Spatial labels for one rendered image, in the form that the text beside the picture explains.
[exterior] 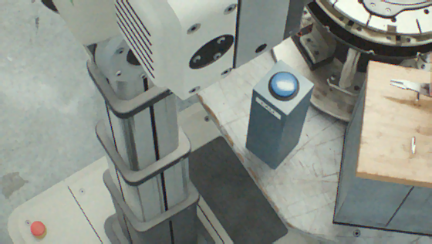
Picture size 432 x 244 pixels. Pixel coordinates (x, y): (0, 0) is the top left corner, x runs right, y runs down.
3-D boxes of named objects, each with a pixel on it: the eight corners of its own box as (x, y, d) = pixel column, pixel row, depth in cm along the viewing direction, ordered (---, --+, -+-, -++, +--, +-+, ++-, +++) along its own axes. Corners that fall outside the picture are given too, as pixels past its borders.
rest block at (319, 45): (318, 32, 171) (322, 18, 166) (333, 55, 169) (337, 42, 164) (298, 40, 170) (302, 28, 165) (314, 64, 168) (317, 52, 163)
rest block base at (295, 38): (312, 27, 173) (313, 22, 172) (333, 60, 171) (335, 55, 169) (290, 37, 172) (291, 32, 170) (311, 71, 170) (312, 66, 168)
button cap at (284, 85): (281, 69, 143) (282, 66, 142) (302, 84, 142) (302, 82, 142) (265, 86, 142) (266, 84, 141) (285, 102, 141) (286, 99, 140)
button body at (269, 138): (268, 120, 168) (280, 58, 144) (298, 143, 166) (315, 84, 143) (244, 147, 165) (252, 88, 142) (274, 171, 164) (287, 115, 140)
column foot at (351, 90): (331, 71, 170) (332, 69, 169) (362, 85, 169) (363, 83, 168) (325, 83, 169) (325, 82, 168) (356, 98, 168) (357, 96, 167)
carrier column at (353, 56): (352, 80, 169) (369, 28, 150) (349, 92, 168) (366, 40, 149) (339, 76, 169) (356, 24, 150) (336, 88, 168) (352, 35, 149)
